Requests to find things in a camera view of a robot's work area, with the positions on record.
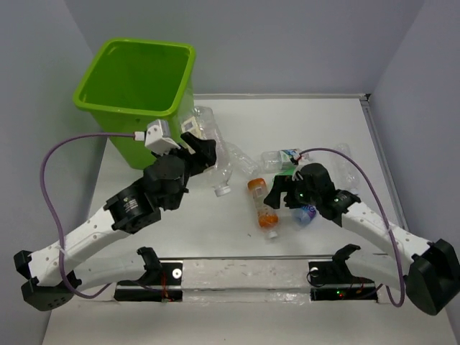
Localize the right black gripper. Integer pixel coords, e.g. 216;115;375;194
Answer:
262;174;320;208

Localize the clear crushed bottle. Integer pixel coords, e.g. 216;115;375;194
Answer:
226;142;260;178

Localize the clear bottle white cap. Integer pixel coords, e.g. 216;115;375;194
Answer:
178;105;235;197

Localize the tall orange capped bottle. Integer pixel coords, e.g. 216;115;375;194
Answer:
247;178;279;240

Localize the clear bottle blue cap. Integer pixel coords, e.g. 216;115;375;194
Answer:
331;154;360;194

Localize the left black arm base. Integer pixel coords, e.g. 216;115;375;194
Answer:
114;247;183;303

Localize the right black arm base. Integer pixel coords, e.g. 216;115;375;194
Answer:
306;244;378;302

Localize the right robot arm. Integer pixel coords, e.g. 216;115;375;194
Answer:
264;163;459;316

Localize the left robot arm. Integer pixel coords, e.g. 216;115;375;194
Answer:
14;130;216;311

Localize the green plastic bin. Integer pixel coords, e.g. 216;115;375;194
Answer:
72;37;198;170

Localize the green plastic bottle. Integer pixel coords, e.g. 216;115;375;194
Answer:
272;172;295;181

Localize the clear bottle green blue label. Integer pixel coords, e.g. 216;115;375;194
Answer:
261;149;313;173

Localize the blue water bottle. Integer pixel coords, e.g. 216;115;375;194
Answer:
292;206;317;228

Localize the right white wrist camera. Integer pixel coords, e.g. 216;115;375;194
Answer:
292;155;308;181

